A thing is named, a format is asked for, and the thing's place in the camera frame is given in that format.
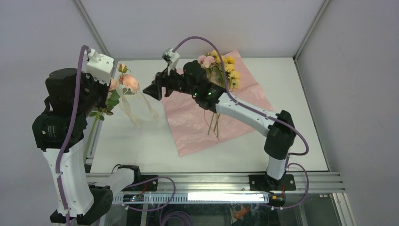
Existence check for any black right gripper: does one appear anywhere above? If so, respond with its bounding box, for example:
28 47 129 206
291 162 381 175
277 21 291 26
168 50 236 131
143 64 199 101

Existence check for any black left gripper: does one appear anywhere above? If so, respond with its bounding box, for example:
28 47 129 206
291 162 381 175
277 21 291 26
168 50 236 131
77 68 112 116

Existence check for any pink wrapping paper sheet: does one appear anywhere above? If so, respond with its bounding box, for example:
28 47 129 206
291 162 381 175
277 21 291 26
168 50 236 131
161 50 274 157

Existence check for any peach fake rose stem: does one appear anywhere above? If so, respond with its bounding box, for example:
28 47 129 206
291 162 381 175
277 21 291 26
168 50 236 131
83 63 142 160

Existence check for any cream ribbon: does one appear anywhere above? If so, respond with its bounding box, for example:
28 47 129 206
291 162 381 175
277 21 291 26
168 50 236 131
117 88 159 129

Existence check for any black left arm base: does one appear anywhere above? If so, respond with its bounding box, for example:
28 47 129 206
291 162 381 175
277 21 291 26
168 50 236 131
112 164 159 193

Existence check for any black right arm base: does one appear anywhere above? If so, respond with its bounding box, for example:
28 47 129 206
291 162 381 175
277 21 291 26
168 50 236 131
248 174 296 192

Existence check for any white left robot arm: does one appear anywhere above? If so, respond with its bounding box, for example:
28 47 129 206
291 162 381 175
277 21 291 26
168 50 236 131
32 68 142 226

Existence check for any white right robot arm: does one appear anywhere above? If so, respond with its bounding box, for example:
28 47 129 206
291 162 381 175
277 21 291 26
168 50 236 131
143 60 296 191

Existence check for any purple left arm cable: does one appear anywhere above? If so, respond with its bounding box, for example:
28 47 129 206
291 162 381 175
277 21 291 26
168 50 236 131
55 45 177 226

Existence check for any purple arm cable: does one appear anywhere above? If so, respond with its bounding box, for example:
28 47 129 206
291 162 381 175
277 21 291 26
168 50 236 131
173 36 310 210
55 45 177 226

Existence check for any white slotted cable duct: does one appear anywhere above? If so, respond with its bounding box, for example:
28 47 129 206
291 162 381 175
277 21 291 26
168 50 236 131
112 192 269 205

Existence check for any aluminium mounting rail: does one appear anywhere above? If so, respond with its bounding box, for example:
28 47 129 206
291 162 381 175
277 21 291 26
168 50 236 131
84 172 346 194

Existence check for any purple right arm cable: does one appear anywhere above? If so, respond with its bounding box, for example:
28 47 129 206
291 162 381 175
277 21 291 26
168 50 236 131
173 36 310 210

